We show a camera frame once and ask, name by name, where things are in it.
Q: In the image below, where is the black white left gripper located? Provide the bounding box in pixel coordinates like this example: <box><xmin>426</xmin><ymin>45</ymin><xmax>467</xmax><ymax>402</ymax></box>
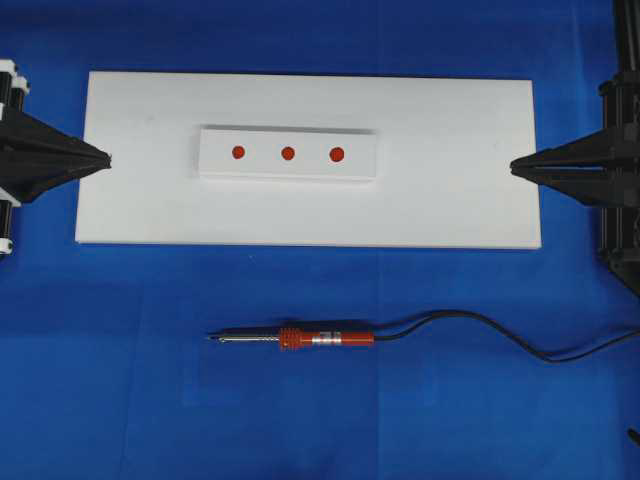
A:
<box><xmin>0</xmin><ymin>58</ymin><xmax>112</xmax><ymax>256</ymax></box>

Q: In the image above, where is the blue table cloth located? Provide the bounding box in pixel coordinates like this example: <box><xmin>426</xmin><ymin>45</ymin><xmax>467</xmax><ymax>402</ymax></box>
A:
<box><xmin>1</xmin><ymin>1</ymin><xmax>639</xmax><ymax>479</ymax></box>

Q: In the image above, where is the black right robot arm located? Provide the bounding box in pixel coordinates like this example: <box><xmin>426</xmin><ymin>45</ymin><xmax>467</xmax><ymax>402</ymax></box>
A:
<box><xmin>510</xmin><ymin>1</ymin><xmax>639</xmax><ymax>293</ymax></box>

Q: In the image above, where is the black soldering iron cable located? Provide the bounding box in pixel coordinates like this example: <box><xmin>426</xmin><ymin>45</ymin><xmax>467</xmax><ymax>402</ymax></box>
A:
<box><xmin>372</xmin><ymin>309</ymin><xmax>640</xmax><ymax>365</ymax></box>

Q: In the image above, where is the small white marked plate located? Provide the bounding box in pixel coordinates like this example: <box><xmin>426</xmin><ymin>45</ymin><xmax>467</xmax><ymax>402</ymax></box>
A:
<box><xmin>198</xmin><ymin>125</ymin><xmax>378</xmax><ymax>182</ymax></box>

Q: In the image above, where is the large white base board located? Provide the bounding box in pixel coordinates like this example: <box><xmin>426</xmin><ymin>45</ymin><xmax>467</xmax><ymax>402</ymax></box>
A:
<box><xmin>75</xmin><ymin>72</ymin><xmax>542</xmax><ymax>249</ymax></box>

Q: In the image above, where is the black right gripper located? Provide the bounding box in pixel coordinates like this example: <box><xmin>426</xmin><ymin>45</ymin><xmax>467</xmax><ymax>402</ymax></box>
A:
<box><xmin>508</xmin><ymin>69</ymin><xmax>640</xmax><ymax>281</ymax></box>

